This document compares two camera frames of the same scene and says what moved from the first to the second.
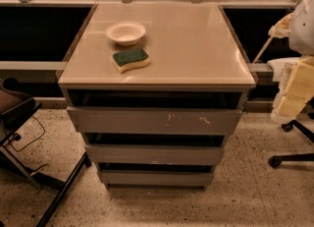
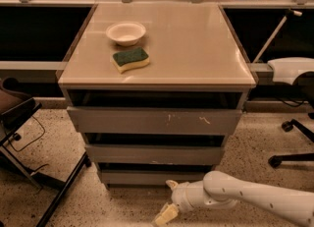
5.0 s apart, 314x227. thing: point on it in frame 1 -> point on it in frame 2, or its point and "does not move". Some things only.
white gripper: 303,30 -> 181,197
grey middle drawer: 153,154 does not move
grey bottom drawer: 160,179 does not move
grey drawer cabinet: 153,89 does not move
